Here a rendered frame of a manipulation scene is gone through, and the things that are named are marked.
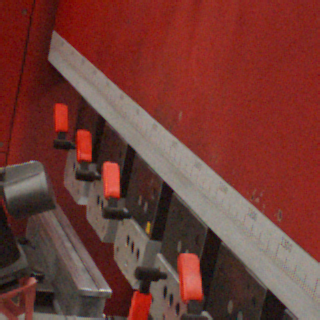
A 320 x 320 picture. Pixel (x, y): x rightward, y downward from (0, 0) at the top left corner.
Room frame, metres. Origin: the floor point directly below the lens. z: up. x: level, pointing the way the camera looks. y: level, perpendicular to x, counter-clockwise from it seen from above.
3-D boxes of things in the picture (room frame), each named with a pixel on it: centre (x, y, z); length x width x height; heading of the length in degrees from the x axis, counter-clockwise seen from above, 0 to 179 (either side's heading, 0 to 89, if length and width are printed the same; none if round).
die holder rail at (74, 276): (2.08, 0.11, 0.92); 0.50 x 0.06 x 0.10; 17
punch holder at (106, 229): (1.77, 0.01, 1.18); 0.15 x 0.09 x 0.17; 17
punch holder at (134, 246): (1.58, -0.05, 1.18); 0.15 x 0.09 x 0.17; 17
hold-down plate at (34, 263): (2.11, 0.18, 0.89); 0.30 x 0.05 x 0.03; 17
